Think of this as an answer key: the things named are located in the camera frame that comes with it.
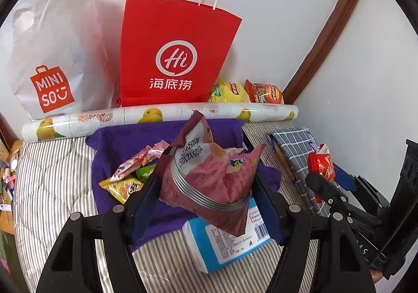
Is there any green orange snack packet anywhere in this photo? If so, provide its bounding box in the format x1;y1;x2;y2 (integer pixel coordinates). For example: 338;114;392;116
135;164;158;183

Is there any pink yellow snack packet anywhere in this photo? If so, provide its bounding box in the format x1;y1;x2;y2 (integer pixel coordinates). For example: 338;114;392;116
110;145;165;183

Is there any grey striped table cover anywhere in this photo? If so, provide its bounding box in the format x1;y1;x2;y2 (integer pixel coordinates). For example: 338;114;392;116
13;117;327;293

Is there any assorted small clutter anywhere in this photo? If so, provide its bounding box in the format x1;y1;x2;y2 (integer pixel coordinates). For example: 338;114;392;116
0;141;23;235

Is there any blue tissue pack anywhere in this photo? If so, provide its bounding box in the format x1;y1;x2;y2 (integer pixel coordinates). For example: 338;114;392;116
181;197;273;274

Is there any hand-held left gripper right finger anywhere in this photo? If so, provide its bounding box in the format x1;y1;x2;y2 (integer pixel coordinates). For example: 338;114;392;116
253;175;378;293

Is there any brown cardboard board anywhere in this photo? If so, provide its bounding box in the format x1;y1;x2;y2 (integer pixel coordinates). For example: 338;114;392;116
274;142;296;181

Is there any folded grey checked cloth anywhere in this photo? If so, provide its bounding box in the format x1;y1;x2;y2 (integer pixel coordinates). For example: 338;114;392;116
265;128;334;217

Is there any white purple snack packet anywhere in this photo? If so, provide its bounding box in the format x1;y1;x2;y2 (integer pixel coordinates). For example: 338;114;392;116
227;147;251;169

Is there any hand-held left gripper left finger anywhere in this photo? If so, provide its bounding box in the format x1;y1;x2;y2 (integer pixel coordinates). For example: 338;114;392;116
36;176;164;293

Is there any red paper bag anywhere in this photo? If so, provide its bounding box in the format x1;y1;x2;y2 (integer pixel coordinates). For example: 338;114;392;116
119;0;243;107

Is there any orange chips bag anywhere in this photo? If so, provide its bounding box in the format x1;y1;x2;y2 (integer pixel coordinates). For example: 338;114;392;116
244;79;284;105

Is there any maroon silver striped snack packet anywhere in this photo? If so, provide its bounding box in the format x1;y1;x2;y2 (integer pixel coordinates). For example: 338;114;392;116
159;110;266;237

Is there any rolled lemon print mat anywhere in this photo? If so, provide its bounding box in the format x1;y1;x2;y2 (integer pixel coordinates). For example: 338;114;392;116
21;102;299;143

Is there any purple fabric bin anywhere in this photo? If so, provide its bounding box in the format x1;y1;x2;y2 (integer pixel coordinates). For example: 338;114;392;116
85;118;282;253

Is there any white plastic shopping bag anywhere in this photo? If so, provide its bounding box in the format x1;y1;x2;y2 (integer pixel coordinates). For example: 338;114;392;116
0;0;120;120

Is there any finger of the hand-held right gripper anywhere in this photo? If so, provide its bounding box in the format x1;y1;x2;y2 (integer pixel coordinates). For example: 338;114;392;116
305;171;382;228
333;164;391;212

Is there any yellow patterned snack packet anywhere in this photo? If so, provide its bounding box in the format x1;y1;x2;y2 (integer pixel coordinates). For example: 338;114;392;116
98;175;145;205

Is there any brown wooden door frame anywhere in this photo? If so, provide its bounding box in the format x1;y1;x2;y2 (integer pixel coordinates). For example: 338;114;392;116
281;0;369;105

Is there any red gold snack packet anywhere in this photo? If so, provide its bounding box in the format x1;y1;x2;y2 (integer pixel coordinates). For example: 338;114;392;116
307;143;337;204

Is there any yellow chips bag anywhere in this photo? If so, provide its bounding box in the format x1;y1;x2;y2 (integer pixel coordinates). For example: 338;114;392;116
209;81;250;103

